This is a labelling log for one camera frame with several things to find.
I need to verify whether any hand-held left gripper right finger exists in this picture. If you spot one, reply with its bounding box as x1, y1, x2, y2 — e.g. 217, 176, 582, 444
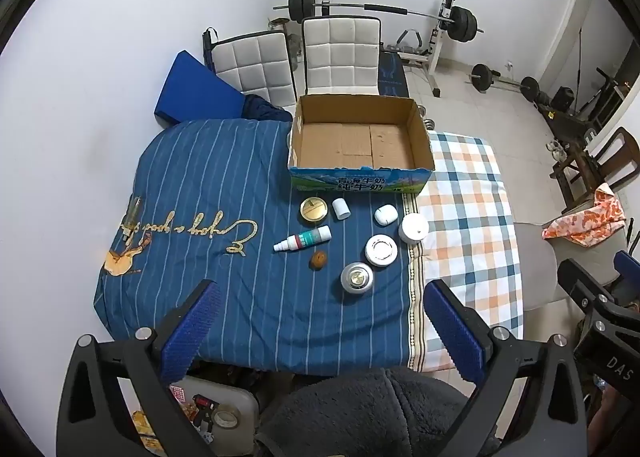
425, 279, 588, 457

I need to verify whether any short barbell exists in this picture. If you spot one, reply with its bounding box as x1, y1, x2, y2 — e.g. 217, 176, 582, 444
470, 64, 541, 103

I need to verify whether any cardboard box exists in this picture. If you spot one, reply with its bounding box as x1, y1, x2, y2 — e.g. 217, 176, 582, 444
287, 94, 435, 195

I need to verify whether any white green dropper bottle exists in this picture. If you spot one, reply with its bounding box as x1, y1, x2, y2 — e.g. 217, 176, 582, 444
273, 226, 333, 253

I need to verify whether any orange floral cloth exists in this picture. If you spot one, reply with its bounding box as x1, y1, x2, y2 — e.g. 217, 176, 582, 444
542, 182, 627, 250

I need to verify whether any wooden chair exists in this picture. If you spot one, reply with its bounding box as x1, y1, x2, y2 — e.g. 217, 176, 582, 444
550, 127, 640, 215

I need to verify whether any gold round tin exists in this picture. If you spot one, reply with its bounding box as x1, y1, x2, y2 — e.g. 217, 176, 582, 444
299, 198, 328, 224

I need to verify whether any black weight bench pad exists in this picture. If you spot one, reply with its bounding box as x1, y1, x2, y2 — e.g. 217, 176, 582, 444
378, 52, 408, 97

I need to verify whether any black exercise machine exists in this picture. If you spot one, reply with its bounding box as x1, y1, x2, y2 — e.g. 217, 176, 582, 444
540, 27, 632, 139

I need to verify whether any grey cushion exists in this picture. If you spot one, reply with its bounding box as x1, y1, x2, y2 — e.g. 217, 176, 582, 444
515, 222, 571, 313

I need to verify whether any blue foam mat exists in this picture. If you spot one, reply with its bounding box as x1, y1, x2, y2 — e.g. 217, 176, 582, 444
152, 51, 247, 128

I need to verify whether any silver round jar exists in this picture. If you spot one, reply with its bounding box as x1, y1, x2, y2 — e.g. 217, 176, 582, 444
340, 261, 375, 294

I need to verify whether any black speaker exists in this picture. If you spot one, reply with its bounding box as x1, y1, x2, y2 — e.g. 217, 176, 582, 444
551, 87, 576, 113

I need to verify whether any long barbell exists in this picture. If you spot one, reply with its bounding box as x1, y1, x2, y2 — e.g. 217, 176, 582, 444
287, 0, 485, 43

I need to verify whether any dark blue cloth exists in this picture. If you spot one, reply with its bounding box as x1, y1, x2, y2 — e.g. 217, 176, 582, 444
240, 94, 295, 124

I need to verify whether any grey fleece clothing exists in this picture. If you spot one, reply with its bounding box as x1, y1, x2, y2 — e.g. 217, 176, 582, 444
255, 367, 501, 457

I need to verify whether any black hand tool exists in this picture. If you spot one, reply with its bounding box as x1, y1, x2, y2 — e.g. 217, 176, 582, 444
192, 394, 216, 427

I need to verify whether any white barbell rack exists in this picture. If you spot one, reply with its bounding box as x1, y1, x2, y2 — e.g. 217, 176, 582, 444
320, 0, 462, 98

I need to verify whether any white round printed jar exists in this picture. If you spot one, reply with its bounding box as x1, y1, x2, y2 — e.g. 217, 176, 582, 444
364, 234, 398, 267

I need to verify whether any white padded chair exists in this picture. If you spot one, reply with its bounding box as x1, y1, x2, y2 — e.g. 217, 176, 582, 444
301, 16, 382, 97
202, 28, 297, 108

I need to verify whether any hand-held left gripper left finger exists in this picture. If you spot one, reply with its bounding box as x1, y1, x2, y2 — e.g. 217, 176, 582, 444
57, 279, 223, 457

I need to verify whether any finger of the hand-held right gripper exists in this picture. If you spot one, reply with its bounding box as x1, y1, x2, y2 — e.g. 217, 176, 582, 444
556, 258, 619, 311
616, 251, 640, 285

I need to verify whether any grey exercise handle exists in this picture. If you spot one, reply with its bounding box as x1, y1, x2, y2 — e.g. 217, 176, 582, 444
395, 28, 431, 55

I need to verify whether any grey plastic stool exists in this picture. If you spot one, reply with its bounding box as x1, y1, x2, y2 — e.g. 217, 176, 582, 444
165, 374, 258, 457

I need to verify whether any tape roll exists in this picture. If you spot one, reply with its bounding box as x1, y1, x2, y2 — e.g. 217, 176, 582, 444
212, 407, 240, 430

